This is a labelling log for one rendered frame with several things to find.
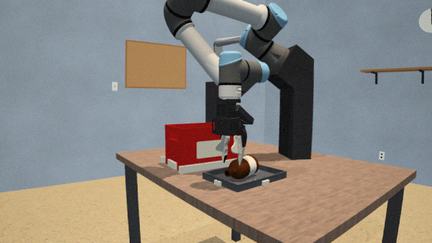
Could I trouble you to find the red plastic crate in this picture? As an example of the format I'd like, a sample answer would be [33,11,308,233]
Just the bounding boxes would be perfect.
[165,122,238,170]

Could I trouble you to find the brown bottle with white label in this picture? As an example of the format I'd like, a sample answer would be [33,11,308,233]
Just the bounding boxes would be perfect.
[224,155,259,180]

